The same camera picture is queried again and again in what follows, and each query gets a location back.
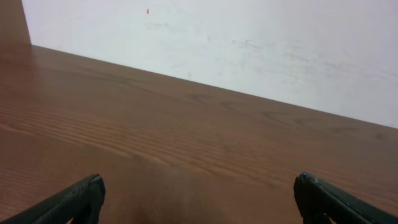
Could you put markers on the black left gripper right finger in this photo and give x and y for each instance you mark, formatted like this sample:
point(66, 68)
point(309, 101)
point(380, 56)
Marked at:
point(319, 201)

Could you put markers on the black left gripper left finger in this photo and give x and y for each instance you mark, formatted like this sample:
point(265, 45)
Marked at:
point(79, 203)

